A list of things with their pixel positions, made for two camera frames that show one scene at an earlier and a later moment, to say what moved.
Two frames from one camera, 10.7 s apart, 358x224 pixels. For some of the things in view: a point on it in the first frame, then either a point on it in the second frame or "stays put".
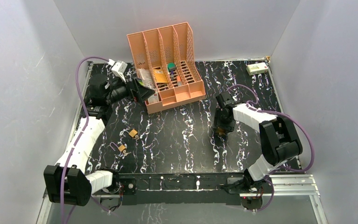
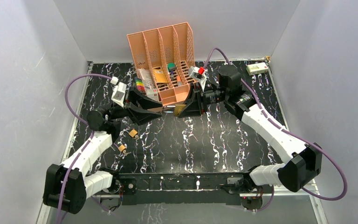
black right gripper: [217, 123] → [195, 97]
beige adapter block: [257, 68] stays put
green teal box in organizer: [171, 66] stays put
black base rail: [182, 188] stays put
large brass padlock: [220, 131] → [178, 108]
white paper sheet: [145, 78] stays put
